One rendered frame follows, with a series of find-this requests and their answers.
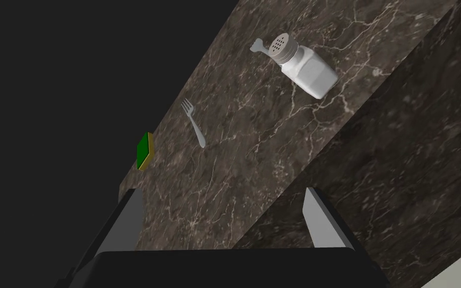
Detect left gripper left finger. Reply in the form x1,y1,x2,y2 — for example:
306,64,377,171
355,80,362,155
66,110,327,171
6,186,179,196
81,187,146,265

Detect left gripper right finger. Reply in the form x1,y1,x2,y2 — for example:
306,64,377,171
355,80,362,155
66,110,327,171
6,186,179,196
302,186,357,250

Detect white salt shaker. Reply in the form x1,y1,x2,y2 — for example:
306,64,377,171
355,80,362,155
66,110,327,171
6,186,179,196
268,33,339,100

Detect grey utensil handle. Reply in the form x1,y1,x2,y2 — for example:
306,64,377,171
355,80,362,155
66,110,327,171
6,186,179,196
249,38,272,55

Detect green and yellow sponge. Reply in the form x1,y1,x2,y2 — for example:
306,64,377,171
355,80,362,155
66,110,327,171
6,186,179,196
136,131,155,172

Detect grey fork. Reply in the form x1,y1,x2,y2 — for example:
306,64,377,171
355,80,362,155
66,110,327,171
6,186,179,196
180,98,207,149

